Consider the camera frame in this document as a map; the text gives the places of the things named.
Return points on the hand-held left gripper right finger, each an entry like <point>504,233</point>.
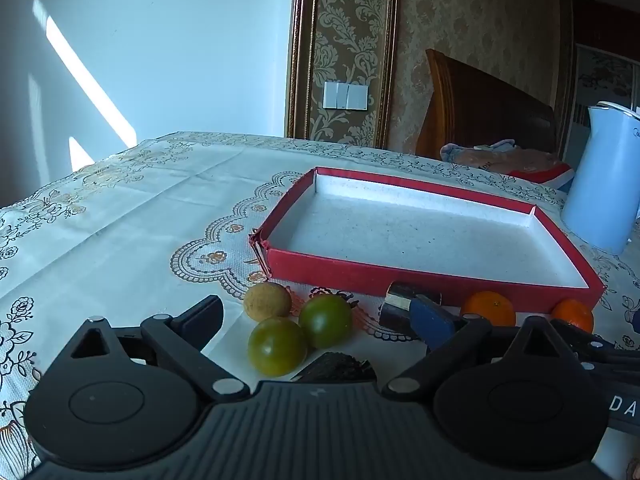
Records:
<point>430,320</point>

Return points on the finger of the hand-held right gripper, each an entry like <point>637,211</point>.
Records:
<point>600,349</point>

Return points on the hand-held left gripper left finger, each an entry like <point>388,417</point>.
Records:
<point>202,320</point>

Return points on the dark wood log pieces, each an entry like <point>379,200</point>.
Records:
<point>415,292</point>

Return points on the dark sugarcane piece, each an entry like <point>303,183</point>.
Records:
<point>395,319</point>

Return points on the orange mandarin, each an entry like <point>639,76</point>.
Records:
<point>489,307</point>
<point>574,314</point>

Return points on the brown longan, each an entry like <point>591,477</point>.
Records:
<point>267,301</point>

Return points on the red cardboard box tray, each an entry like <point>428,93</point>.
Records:
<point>425,230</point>

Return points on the green tomato with stem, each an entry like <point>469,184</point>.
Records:
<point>325,321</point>

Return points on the light blue electric kettle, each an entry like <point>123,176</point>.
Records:
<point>605,180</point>

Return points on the patterned pillow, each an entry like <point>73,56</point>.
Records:
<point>505,160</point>

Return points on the patterned wardrobe door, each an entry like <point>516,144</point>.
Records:
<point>607,80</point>

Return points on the white wall light switch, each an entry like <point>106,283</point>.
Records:
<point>346,95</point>

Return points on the ornate wooden wall frame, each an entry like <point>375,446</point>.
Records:
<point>350,35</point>

